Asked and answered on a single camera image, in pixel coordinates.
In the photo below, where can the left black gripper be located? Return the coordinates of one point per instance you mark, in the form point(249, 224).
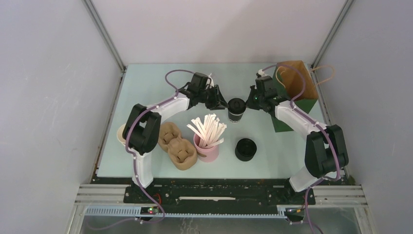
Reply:
point(218, 102)

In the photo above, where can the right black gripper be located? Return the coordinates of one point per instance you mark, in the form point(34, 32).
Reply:
point(249, 103)

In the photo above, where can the black cup lid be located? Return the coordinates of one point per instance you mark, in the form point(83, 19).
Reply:
point(236, 106)

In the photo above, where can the black paper coffee cup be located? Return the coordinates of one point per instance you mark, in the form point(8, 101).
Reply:
point(235, 116)

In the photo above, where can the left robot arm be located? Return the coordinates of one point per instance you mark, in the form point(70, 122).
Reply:
point(142, 128)

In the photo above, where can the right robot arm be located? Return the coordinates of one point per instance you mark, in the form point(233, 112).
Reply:
point(325, 150)

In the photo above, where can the bundle of white straws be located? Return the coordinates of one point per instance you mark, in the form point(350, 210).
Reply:
point(210, 130)

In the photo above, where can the green paper bag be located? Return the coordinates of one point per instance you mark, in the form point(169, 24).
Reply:
point(289, 82)

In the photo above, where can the stack of black lids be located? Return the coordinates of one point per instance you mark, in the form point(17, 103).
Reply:
point(245, 149)

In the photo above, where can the pink straw holder cup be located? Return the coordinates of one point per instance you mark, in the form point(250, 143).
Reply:
point(206, 155)

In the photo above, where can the brown cardboard cup carrier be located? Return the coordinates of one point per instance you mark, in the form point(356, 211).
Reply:
point(181, 151)

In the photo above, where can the stack of paper cups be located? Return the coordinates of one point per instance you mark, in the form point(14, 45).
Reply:
point(119, 134)

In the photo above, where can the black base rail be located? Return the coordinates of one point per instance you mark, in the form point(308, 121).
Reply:
point(202, 197)

